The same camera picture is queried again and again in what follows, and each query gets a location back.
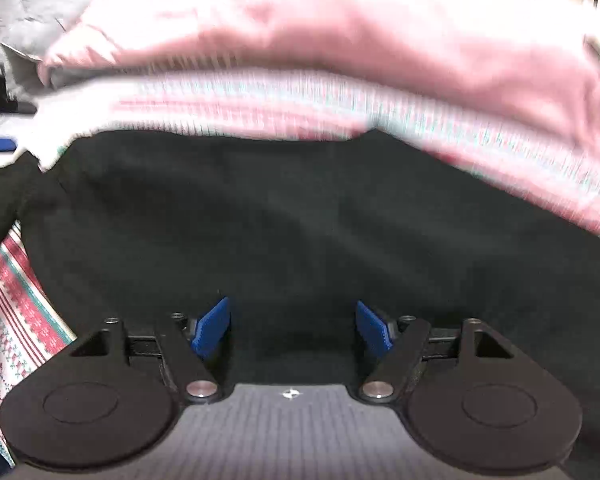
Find patterned bed cover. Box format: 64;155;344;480
0;67;600;466

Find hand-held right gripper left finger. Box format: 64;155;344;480
70;297;232;406

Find grey quilted cover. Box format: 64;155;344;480
0;0;106;126

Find pink blanket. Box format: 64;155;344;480
37;0;600;176

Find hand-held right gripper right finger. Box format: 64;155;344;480
355;300;517;405

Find black pants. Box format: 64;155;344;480
0;127;600;466

